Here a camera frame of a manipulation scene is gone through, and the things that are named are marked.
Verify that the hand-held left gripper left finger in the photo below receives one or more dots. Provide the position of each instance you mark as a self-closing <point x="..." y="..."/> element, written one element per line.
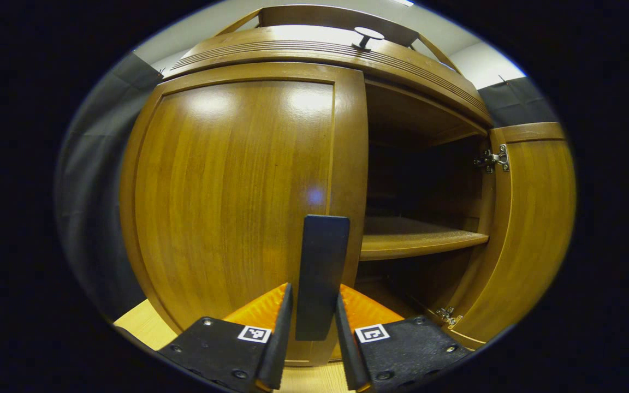
<point x="279" y="349"/>

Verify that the metal door hinge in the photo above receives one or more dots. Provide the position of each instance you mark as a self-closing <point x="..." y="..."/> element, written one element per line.
<point x="448" y="315"/>
<point x="492" y="159"/>

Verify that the wooden shoe cabinet door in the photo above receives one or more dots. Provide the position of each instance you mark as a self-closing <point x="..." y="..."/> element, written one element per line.
<point x="533" y="229"/>
<point x="227" y="191"/>

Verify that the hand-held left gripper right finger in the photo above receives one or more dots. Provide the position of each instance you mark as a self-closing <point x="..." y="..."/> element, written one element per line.
<point x="347" y="355"/>

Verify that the wooden double-door shoe cabinet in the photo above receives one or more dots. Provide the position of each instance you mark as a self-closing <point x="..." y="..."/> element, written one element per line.
<point x="320" y="16"/>

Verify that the wooden inner shelf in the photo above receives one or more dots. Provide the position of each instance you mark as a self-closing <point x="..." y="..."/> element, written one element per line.
<point x="413" y="240"/>

